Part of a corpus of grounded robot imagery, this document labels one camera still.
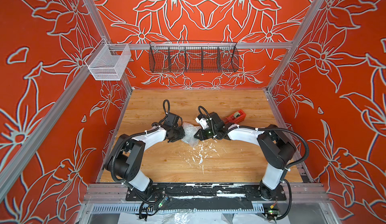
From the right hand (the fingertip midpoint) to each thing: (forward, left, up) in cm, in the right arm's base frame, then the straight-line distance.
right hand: (194, 133), depth 88 cm
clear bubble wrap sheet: (0, +3, +1) cm, 3 cm away
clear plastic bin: (+37, +56, +25) cm, 72 cm away
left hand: (+1, +6, -3) cm, 7 cm away
